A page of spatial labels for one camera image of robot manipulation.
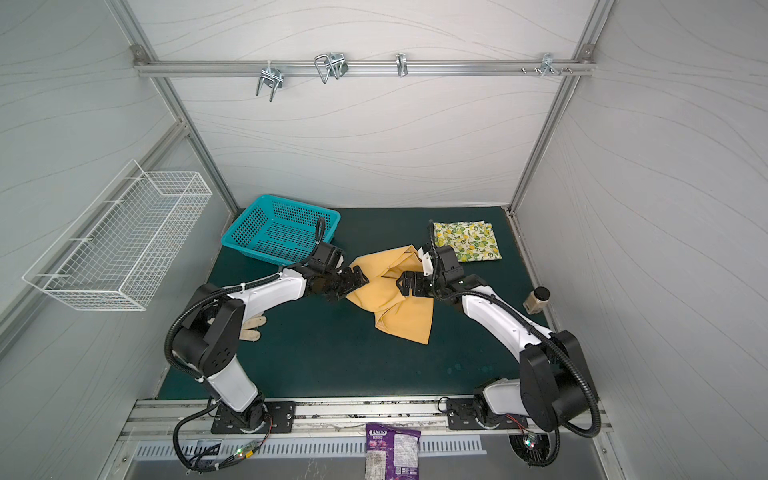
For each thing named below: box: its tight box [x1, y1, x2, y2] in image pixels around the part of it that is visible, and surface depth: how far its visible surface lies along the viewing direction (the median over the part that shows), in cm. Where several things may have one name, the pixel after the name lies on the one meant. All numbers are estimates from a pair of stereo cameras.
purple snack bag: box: [365, 422, 421, 480], surface depth 69 cm
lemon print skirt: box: [433, 220, 503, 262], surface depth 113 cm
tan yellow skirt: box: [346, 245, 434, 345], surface depth 92 cm
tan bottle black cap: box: [523, 286, 551, 315], surface depth 88 cm
